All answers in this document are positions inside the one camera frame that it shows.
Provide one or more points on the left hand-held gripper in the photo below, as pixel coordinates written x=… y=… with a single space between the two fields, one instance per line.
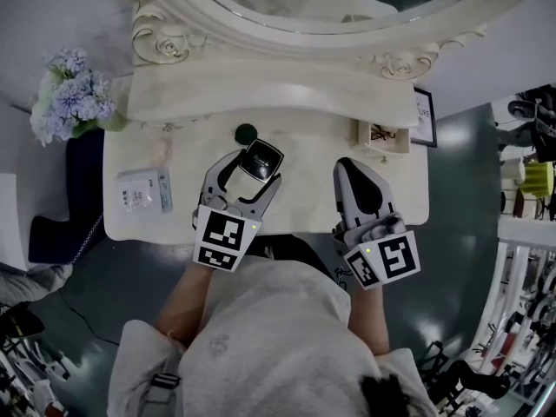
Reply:
x=221 y=233

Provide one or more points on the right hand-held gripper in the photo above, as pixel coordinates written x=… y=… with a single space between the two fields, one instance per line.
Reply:
x=391 y=259

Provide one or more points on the black square makeup compact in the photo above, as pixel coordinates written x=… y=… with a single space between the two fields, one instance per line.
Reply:
x=260 y=161

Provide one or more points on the black round makeup puff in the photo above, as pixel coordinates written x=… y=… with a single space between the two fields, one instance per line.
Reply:
x=246 y=133

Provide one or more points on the white boxed makeup item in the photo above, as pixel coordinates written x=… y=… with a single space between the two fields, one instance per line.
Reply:
x=139 y=191

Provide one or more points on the person's left forearm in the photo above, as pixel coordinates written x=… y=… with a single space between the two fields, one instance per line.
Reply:
x=187 y=302

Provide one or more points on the person's right forearm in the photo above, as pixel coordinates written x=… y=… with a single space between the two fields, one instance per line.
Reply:
x=367 y=319

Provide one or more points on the dark trinkets in drawer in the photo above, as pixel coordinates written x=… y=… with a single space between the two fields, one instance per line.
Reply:
x=382 y=134

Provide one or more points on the white vanity table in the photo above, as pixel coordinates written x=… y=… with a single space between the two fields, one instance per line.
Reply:
x=304 y=146

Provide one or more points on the person's black trousers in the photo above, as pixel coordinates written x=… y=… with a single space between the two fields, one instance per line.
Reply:
x=299 y=252

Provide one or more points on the black framed picture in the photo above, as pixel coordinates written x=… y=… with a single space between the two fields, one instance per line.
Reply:
x=423 y=117

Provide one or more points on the ornate white oval mirror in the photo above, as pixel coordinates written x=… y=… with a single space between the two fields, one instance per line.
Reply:
x=304 y=44

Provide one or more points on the dark blue upholstered chair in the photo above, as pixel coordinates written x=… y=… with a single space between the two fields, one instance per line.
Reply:
x=82 y=180

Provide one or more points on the person's grey shirt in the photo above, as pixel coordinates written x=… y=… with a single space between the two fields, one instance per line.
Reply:
x=278 y=346

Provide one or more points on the lime green chair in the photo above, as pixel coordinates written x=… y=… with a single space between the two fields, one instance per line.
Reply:
x=535 y=177

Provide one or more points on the grey and black machine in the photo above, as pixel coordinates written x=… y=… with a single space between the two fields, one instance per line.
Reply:
x=527 y=120

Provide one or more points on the blue hydrangea flower bunch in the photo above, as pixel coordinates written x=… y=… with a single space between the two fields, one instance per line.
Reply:
x=69 y=98

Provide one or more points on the black equipment stand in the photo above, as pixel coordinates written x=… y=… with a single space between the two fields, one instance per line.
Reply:
x=469 y=376

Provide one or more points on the grey cloth bundle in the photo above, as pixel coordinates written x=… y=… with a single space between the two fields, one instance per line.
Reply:
x=35 y=282

